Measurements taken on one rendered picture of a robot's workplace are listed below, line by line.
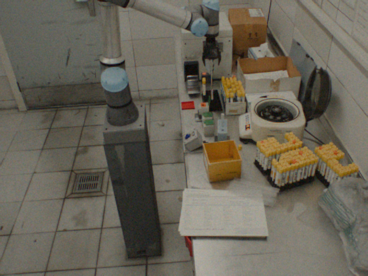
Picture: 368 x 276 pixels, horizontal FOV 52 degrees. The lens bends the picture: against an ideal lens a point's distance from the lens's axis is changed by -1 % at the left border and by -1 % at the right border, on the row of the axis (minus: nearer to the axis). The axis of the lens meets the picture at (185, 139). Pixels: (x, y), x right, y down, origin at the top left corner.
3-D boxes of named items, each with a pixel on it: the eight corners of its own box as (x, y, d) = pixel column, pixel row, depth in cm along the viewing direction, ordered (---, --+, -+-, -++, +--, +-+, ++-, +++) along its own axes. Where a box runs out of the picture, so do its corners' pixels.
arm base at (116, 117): (103, 126, 176) (98, 108, 170) (111, 107, 188) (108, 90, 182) (134, 126, 174) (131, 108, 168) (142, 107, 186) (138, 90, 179)
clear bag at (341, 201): (309, 196, 145) (317, 159, 134) (348, 185, 149) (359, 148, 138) (351, 249, 125) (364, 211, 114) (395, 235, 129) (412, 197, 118)
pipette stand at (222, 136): (214, 137, 178) (214, 119, 172) (229, 137, 177) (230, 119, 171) (214, 150, 170) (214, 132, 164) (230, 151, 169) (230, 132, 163)
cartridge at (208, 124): (203, 131, 182) (202, 120, 178) (213, 131, 182) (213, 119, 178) (203, 136, 178) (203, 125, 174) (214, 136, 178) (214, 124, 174)
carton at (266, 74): (235, 82, 218) (236, 57, 209) (285, 79, 219) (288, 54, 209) (243, 105, 198) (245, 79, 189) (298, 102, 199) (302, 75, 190)
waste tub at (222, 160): (202, 161, 164) (202, 143, 158) (233, 157, 165) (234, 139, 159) (208, 183, 154) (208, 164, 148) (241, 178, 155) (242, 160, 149)
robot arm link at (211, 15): (199, -2, 173) (216, -5, 175) (199, 21, 180) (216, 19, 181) (203, 3, 167) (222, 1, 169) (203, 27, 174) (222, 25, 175)
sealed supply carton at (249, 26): (227, 32, 277) (228, 6, 266) (260, 32, 275) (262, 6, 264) (229, 51, 252) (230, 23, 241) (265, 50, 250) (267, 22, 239)
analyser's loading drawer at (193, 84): (185, 75, 223) (185, 67, 219) (196, 75, 223) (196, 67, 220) (188, 93, 206) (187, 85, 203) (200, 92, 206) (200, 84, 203)
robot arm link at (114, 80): (107, 108, 169) (100, 82, 161) (104, 93, 180) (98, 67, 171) (133, 103, 171) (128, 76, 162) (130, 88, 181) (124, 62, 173)
